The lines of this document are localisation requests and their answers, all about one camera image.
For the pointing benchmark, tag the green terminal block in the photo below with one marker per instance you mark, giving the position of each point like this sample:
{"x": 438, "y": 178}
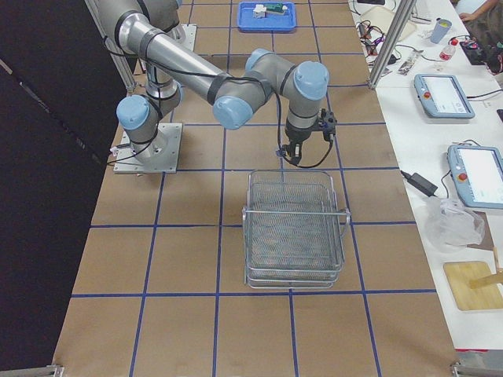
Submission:
{"x": 276, "y": 8}

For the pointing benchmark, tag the beige plastic tray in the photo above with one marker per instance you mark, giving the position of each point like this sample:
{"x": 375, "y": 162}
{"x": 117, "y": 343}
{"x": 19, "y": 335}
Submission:
{"x": 381, "y": 17}

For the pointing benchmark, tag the white circuit breaker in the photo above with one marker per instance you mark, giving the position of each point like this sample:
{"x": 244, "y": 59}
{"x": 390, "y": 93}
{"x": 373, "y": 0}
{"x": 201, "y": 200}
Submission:
{"x": 259, "y": 11}

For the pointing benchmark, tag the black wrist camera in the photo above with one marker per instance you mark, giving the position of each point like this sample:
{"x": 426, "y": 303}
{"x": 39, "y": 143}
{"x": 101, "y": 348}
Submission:
{"x": 327, "y": 123}

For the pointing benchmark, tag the blue teach pendant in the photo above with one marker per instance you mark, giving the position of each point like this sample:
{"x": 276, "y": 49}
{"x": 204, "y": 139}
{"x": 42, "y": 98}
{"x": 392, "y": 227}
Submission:
{"x": 442, "y": 97}
{"x": 477, "y": 175}

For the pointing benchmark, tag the black power adapter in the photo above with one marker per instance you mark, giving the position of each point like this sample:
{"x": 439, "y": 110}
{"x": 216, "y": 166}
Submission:
{"x": 420, "y": 183}

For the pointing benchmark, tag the wooden cutting board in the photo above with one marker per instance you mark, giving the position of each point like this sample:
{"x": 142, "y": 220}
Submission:
{"x": 473, "y": 285}

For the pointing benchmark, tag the clear bottle red label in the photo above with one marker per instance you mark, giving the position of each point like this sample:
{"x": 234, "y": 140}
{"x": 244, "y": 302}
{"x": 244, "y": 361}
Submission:
{"x": 449, "y": 50}

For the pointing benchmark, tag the blue plastic tray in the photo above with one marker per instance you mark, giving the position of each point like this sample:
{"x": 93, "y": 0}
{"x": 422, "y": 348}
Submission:
{"x": 271, "y": 22}

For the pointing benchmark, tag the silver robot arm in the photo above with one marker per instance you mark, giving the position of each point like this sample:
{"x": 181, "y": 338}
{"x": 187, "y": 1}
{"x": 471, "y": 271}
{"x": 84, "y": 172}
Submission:
{"x": 162, "y": 14}
{"x": 146, "y": 30}

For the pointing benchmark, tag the aluminium frame post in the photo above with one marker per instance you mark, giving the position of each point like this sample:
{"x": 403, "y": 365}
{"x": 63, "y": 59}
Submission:
{"x": 397, "y": 25}

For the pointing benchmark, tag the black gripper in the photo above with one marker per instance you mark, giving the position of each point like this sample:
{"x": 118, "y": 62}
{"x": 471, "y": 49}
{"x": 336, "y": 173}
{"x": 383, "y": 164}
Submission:
{"x": 297, "y": 137}

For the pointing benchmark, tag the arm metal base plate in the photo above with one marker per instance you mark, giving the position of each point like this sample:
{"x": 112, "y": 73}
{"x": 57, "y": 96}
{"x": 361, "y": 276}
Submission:
{"x": 185, "y": 34}
{"x": 161, "y": 156}

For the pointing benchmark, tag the far blue teach pendant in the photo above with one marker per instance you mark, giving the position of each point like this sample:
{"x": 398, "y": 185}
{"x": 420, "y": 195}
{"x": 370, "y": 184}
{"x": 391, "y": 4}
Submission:
{"x": 442, "y": 97}

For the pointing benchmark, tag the clear plastic bag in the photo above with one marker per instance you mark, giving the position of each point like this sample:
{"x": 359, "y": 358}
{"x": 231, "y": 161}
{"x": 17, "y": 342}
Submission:
{"x": 450, "y": 222}

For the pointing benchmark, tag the blue grey cup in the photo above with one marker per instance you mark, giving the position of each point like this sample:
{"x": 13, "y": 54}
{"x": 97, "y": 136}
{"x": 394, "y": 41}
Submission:
{"x": 442, "y": 26}

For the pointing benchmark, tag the near blue teach pendant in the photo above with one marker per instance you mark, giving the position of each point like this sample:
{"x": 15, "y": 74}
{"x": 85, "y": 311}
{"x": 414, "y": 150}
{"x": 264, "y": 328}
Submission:
{"x": 477, "y": 175}

